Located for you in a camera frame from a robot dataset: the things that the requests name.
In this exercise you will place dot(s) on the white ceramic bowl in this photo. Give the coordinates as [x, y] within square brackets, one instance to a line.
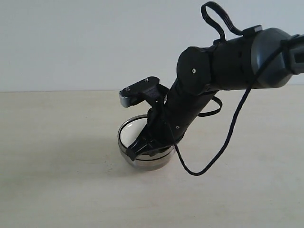
[130, 130]

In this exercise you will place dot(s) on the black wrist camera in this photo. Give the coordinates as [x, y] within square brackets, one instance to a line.
[149, 89]

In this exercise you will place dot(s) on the steel bowl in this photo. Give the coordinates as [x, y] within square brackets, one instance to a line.
[157, 153]
[146, 163]

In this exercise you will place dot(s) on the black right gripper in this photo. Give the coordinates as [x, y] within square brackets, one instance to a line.
[158, 136]

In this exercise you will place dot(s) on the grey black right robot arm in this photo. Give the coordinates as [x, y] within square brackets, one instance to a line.
[251, 58]

